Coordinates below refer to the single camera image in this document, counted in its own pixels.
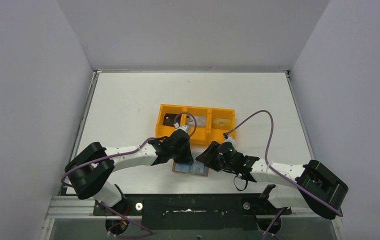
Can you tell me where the silver card in bin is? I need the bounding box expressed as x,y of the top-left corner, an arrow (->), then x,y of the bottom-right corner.
186,115 -> 207,128

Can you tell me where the gold card in bin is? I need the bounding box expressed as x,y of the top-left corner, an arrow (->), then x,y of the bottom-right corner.
211,117 -> 231,130

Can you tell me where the yellow three-compartment plastic bin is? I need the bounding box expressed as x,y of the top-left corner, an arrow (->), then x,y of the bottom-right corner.
155,104 -> 236,147

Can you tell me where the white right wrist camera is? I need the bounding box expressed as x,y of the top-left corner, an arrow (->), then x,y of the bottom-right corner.
223,132 -> 236,146

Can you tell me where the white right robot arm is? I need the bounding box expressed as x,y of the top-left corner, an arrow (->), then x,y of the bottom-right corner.
195,141 -> 349,220

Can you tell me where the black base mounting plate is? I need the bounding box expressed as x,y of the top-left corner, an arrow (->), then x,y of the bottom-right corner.
93,193 -> 282,235

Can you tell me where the tan leather card holder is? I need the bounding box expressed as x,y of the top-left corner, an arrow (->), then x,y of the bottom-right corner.
172,156 -> 209,177

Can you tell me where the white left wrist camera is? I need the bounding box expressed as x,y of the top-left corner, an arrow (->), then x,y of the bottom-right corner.
173,122 -> 191,135

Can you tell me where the black card in bin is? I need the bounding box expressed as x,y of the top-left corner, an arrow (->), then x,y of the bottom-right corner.
162,113 -> 181,127

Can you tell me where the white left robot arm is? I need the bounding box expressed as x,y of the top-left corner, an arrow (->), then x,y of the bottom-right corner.
61,127 -> 193,214

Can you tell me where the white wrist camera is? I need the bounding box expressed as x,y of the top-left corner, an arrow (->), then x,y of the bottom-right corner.
173,122 -> 191,135
223,132 -> 236,146

